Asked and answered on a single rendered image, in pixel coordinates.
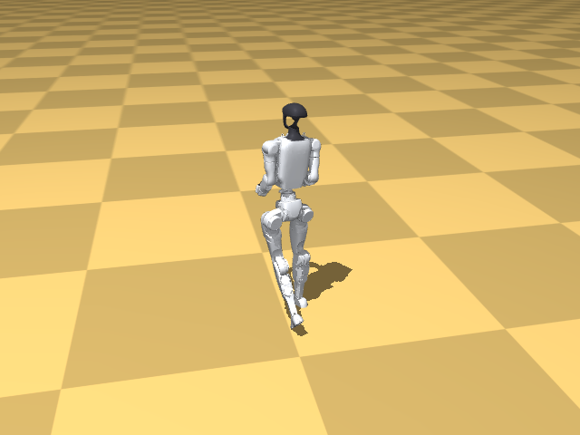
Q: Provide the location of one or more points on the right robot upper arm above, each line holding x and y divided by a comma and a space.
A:
312, 174

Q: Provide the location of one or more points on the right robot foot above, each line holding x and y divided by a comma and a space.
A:
301, 302

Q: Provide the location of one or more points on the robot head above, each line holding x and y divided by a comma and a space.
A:
296, 111

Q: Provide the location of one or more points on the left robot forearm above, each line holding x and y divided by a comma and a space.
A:
263, 189

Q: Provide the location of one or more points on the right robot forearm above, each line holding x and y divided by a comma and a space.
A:
308, 183

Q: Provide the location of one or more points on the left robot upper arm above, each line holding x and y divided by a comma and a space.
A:
270, 148

